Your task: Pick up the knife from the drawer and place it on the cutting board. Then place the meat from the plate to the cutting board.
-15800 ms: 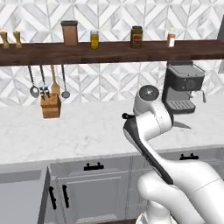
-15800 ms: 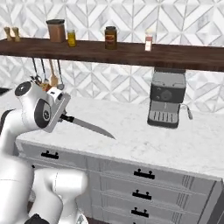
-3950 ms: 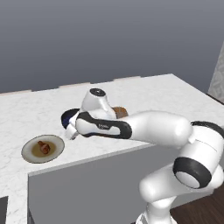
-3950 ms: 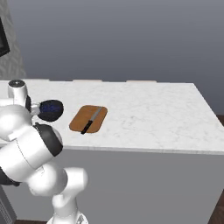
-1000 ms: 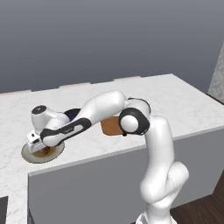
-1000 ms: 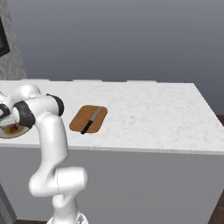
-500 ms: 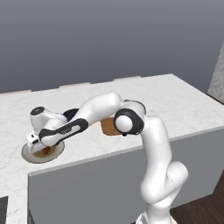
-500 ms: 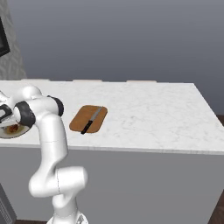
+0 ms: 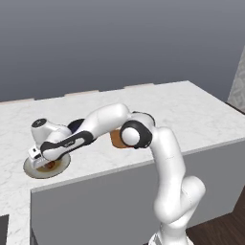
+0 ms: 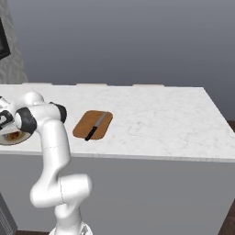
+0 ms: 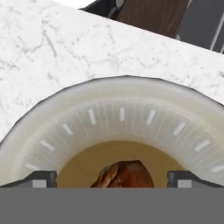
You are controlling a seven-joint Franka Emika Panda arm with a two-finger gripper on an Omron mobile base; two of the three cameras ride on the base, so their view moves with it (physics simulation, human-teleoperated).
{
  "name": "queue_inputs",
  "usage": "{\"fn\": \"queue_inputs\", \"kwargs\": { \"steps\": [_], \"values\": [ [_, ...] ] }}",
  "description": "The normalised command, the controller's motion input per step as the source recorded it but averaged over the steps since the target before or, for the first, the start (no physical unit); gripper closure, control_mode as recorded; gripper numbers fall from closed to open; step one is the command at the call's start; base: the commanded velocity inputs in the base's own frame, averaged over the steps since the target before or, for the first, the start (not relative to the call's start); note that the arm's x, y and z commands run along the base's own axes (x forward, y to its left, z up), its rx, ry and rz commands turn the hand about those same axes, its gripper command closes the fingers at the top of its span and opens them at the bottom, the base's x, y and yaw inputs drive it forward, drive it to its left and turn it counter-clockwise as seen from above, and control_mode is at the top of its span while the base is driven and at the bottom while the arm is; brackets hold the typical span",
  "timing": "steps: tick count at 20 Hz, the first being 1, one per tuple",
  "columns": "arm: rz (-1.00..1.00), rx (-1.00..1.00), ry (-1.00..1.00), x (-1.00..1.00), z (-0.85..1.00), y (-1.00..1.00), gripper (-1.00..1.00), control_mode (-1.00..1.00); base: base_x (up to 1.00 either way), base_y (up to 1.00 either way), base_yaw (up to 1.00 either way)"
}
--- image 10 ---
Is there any grey ribbed appliance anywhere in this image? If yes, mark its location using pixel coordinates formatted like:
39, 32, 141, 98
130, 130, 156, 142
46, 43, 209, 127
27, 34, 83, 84
0, 192, 18, 235

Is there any black framed wall fitting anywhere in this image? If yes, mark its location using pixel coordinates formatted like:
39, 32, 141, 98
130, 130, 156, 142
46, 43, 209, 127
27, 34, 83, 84
0, 17, 12, 61

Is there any white round plate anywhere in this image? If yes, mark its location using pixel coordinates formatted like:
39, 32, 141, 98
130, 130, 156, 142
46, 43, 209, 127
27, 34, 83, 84
0, 129, 32, 147

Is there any pale stool seat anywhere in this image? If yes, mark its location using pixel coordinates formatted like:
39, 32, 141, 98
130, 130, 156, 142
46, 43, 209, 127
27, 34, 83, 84
75, 83, 108, 87
21, 82, 53, 86

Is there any grey kitchen island base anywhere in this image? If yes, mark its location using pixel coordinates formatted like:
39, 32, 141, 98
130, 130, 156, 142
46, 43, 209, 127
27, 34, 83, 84
0, 152, 235, 235

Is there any black handled kitchen knife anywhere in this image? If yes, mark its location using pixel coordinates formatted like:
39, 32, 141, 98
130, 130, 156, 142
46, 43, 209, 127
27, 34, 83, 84
84, 111, 108, 142

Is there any reddish brown meat piece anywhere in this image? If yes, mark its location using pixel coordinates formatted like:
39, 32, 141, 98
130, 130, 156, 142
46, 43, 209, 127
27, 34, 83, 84
5, 131, 22, 140

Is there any brown wooden cutting board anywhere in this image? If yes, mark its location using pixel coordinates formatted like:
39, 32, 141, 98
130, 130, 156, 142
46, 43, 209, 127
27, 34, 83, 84
72, 109, 114, 140

